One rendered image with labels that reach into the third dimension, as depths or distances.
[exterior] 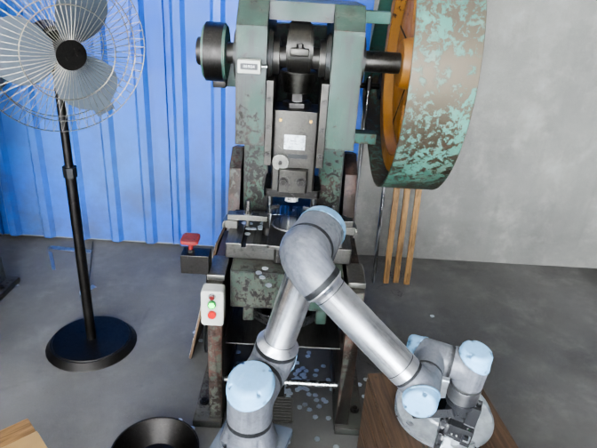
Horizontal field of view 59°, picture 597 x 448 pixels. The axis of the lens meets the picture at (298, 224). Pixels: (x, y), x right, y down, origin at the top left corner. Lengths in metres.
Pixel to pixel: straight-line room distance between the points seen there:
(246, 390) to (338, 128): 0.88
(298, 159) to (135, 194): 1.68
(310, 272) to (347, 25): 0.87
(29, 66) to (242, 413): 1.31
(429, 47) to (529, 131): 1.92
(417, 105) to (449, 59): 0.14
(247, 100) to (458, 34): 0.67
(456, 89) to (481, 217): 2.01
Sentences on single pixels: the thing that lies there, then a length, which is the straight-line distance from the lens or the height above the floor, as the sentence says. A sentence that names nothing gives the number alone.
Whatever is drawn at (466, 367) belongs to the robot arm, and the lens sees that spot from 1.30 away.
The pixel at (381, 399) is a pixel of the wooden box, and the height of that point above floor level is 0.35.
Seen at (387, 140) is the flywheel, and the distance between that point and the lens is 2.00.
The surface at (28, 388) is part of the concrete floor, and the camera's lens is 2.50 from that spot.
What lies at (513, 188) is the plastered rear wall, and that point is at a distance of 3.41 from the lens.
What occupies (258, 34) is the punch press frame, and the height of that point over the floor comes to 1.41.
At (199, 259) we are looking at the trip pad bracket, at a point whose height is 0.69.
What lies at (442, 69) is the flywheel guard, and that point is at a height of 1.37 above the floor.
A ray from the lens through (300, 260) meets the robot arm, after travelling 1.10.
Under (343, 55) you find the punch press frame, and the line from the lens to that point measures 1.71.
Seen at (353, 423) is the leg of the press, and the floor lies 0.03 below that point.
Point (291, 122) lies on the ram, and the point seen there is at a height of 1.13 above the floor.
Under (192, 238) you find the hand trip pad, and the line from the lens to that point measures 1.80.
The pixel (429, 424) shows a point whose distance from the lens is 1.72.
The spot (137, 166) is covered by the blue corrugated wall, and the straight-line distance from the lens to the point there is 3.26.
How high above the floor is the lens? 1.57
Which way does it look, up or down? 25 degrees down
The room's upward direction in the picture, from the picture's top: 4 degrees clockwise
